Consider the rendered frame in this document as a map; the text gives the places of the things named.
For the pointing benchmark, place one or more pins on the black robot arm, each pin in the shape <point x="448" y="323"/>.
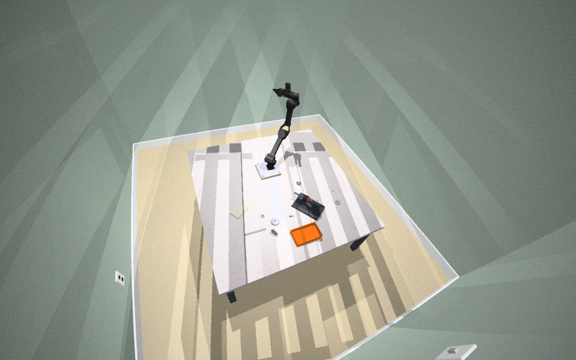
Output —
<point x="282" y="133"/>

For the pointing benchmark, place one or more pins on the beige flat bar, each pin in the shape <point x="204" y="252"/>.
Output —
<point x="239" y="210"/>

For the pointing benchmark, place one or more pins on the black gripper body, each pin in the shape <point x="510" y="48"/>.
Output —
<point x="282" y="92"/>

